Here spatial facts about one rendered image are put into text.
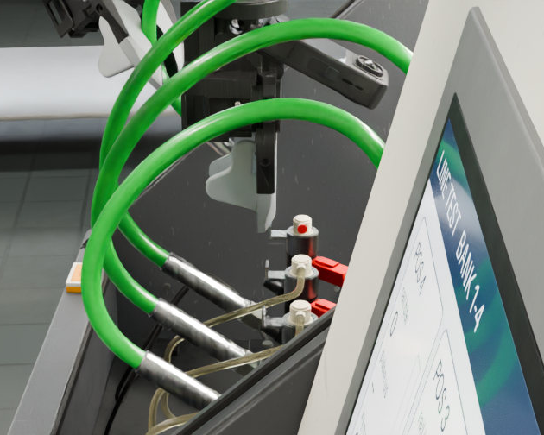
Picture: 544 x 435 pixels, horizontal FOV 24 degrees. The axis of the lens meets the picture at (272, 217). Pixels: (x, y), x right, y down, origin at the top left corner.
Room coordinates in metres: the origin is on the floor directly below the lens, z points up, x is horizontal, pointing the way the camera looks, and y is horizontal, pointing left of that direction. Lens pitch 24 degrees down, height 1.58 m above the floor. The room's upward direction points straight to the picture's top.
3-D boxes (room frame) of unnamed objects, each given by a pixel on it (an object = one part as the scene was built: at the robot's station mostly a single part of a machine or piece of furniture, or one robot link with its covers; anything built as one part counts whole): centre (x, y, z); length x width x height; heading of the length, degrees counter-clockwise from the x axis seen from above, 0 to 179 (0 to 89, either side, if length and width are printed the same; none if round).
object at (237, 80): (1.00, 0.03, 1.27); 0.09 x 0.08 x 0.12; 88
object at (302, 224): (1.00, -0.03, 1.12); 0.02 x 0.02 x 0.03
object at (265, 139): (0.98, 0.01, 1.21); 0.05 x 0.02 x 0.09; 178
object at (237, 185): (0.99, 0.03, 1.16); 0.06 x 0.03 x 0.09; 88
